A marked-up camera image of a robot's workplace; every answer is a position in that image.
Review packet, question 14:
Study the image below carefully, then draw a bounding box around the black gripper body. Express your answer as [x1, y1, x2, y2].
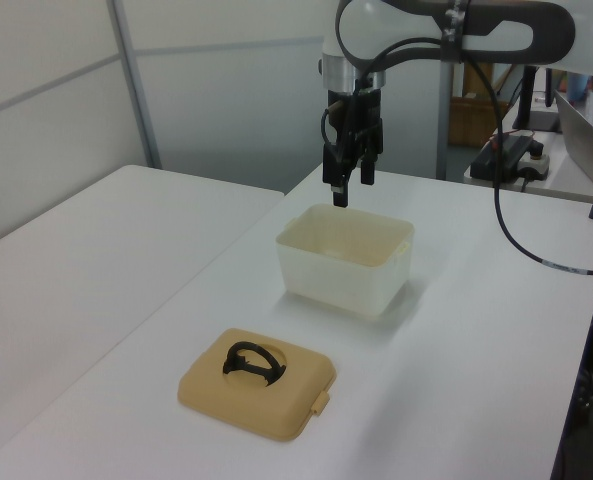
[325, 87, 385, 147]

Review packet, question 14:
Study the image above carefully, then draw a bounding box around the tan lid with black handle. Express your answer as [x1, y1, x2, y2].
[177, 327, 338, 444]

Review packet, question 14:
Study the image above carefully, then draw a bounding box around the white plastic tool case box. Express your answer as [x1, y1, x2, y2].
[274, 203, 416, 321]

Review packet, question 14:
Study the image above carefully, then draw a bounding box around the wooden crate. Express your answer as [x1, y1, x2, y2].
[449, 64, 510, 148]

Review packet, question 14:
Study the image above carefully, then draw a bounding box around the black power unit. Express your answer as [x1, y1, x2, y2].
[470, 133, 533, 182]

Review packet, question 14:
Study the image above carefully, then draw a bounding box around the black monitor stand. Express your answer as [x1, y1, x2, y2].
[511, 67, 562, 134]

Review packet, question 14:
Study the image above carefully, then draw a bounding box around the grey emergency stop button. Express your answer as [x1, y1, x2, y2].
[518, 141, 553, 182]

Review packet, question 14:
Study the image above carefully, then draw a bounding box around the silver laptop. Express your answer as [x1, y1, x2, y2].
[554, 89, 593, 194]

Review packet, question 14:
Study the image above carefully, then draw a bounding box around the blue bottle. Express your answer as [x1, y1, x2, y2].
[567, 73, 590, 104]

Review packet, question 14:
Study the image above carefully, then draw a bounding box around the grey partition frame post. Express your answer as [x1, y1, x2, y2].
[434, 59, 453, 181]

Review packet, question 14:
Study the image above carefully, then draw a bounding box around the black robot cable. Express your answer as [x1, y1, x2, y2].
[348, 37, 593, 277]

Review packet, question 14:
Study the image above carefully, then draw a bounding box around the grey partition corner post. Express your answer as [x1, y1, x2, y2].
[109, 0, 163, 170]

